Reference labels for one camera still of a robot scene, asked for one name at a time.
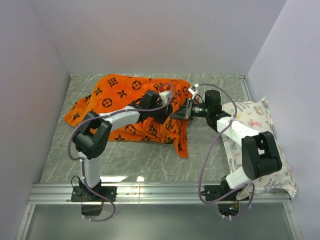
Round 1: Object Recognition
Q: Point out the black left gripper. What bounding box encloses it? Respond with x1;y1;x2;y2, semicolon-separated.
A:
148;101;176;125

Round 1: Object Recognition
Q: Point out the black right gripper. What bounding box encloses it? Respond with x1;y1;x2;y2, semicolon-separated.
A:
170;97;211;122

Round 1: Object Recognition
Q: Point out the orange patterned pillowcase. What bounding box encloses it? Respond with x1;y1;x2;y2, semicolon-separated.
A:
64;73;191;159

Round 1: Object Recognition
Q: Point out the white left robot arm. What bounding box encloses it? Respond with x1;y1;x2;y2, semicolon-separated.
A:
68;90;174;201

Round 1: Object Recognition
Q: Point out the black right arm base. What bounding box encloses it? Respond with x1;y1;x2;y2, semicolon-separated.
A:
201;182;243;217

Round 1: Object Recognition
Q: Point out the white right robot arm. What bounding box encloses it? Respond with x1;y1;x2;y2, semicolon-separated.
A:
170;87;282;200

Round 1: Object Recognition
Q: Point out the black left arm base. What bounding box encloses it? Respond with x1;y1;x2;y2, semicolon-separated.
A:
70;185;117;217

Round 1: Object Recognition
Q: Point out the floral deer print pillow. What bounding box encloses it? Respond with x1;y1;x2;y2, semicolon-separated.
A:
221;96;299;198

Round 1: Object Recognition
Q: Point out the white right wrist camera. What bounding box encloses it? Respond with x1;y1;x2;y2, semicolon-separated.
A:
188;83;200;99

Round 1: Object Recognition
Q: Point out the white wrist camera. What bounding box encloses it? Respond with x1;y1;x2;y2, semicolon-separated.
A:
188;83;200;99
159;90;173;105

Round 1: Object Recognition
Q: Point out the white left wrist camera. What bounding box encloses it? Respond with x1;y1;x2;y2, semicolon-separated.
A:
159;90;173;105

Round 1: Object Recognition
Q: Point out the aluminium mounting rail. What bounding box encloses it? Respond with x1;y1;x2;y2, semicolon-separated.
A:
27;182;292;205

